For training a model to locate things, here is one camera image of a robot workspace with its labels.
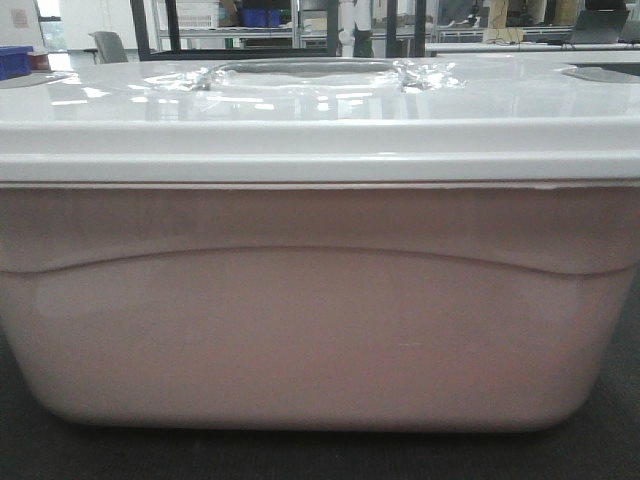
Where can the white plastic storage bin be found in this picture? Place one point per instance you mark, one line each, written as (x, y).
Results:
(472, 309)

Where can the white bin lid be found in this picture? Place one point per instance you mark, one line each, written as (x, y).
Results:
(279, 123)

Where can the blue bin on far shelf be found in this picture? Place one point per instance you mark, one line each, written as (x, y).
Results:
(259, 17)

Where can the white background table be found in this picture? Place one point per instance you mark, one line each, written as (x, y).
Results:
(627, 50)

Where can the grey office chair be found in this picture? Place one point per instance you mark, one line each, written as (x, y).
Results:
(109, 47)

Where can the grey laptop on table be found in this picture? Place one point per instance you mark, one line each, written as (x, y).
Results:
(597, 27)

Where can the blue crate far left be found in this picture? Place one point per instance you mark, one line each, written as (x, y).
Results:
(14, 61)

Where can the black metal rack frame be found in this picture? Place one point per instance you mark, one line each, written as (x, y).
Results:
(212, 30)

